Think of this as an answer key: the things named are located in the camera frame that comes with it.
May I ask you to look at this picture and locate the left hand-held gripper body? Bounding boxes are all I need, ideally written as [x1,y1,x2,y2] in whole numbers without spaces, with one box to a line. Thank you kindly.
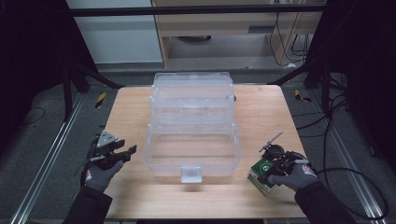
[89,130,126,171]

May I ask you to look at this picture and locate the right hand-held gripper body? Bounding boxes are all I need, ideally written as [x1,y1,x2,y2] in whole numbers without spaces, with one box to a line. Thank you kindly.
[258,131,310,176]

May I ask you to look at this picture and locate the green white carton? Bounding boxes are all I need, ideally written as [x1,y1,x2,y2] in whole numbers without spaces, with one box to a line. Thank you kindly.
[247,158,279,197]

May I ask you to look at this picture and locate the clear plastic tiered storage box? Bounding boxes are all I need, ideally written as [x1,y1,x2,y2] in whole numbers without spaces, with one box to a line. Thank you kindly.
[142,72,243,185]

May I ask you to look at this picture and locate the person's right hand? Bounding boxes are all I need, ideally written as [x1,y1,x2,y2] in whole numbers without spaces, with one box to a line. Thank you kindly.
[267,161,321,191]

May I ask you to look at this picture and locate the person's left hand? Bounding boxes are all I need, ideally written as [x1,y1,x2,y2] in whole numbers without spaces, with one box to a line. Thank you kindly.
[81,160,124,192]

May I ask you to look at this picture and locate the yellow black tape strip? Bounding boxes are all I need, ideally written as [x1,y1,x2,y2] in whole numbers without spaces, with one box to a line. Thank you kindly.
[94,91,107,109]
[293,89,312,104]

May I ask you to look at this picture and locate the black stand leg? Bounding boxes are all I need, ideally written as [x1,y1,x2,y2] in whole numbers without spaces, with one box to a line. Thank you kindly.
[267,59,331,113]
[62,62,125,122]

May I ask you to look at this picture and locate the white cabinet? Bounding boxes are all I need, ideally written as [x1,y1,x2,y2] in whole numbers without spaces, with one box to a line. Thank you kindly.
[65,0,164,64]

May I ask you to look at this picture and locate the black curtain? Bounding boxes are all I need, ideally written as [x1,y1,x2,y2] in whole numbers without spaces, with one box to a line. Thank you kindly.
[0,0,94,150]
[307,0,396,175]

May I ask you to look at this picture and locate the beige wooden desk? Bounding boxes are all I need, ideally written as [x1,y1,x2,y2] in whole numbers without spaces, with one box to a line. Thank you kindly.
[151,0,325,68]

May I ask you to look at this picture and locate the black metal crossbar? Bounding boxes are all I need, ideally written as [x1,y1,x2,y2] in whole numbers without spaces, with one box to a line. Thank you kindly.
[66,5,328,17]

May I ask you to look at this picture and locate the black floor cable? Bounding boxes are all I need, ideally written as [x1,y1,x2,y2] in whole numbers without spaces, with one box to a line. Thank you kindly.
[18,106,46,127]
[292,92,349,138]

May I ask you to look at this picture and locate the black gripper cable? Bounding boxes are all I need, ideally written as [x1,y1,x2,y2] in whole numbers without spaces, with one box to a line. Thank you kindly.
[314,167,389,220]

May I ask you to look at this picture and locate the aluminium floor rail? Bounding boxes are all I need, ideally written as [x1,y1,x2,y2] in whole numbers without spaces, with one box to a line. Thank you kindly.
[10,92,87,224]
[311,90,386,224]

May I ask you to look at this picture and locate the black cables under desk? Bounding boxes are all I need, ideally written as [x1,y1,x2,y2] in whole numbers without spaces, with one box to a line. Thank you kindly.
[269,12,312,68]

